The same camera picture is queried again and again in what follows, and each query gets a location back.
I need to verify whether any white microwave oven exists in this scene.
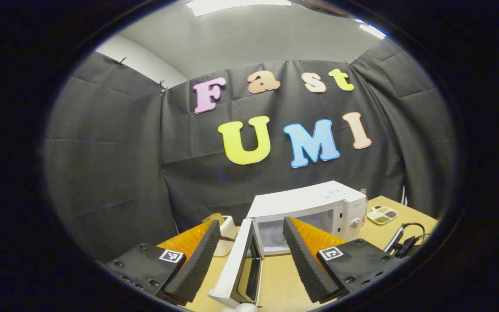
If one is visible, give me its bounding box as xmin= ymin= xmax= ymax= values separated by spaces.
xmin=207 ymin=180 xmax=368 ymax=309

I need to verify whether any black cable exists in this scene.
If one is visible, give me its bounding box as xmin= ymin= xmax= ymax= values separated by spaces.
xmin=399 ymin=222 xmax=426 ymax=259

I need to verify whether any clear bottle with red label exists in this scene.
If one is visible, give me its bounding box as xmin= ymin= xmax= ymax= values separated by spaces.
xmin=360 ymin=188 xmax=369 ymax=224

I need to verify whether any white toaster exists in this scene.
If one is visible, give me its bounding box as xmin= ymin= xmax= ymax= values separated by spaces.
xmin=213 ymin=215 xmax=238 ymax=257

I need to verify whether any black backdrop cloth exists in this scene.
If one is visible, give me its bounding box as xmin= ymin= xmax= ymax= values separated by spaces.
xmin=44 ymin=39 xmax=458 ymax=260

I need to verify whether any ceiling light panel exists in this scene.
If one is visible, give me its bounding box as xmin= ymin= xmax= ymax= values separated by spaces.
xmin=359 ymin=23 xmax=387 ymax=39

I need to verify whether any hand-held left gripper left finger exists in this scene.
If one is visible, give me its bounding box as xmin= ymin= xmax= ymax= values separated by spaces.
xmin=104 ymin=219 xmax=222 ymax=304

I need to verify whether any white divided condiment dish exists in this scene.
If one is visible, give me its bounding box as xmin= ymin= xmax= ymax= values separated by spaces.
xmin=366 ymin=205 xmax=399 ymax=226

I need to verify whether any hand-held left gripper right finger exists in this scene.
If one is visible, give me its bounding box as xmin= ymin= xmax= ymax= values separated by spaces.
xmin=282 ymin=217 xmax=406 ymax=304

